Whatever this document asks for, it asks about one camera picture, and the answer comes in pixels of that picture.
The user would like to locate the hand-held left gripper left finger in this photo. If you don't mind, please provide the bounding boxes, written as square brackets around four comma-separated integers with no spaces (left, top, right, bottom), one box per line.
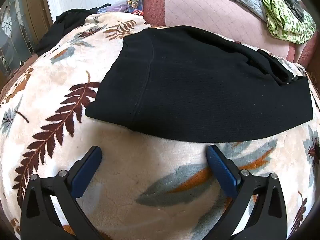
[20,145,105,240]

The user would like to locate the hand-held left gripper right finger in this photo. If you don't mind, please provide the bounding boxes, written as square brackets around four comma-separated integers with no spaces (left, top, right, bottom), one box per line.
[204,144,287,240]

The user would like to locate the black pants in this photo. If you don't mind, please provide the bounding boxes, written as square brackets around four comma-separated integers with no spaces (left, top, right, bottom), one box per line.
[85,25,314,143]

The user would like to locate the leaf print fleece blanket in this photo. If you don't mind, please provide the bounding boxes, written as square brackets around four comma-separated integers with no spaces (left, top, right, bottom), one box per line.
[0,12,320,240]

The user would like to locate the green patterned cloth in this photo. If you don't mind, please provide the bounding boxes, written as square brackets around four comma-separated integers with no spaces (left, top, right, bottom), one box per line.
[252,0,317,44]

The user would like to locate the glass door pane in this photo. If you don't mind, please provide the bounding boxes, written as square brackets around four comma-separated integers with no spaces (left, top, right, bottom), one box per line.
[0,0,35,73]

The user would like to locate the black garment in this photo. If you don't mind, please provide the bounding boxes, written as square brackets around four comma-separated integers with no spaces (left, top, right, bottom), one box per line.
[35,4,113,54]

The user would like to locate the purple packet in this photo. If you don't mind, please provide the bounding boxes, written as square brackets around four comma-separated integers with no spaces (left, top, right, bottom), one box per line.
[96,1,129,14]

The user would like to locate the colourful printed box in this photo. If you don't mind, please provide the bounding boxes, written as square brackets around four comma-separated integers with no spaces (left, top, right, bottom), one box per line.
[126,0,143,15]

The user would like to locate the wooden door frame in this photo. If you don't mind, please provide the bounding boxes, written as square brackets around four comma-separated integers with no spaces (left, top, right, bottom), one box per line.
[21,0,54,53]

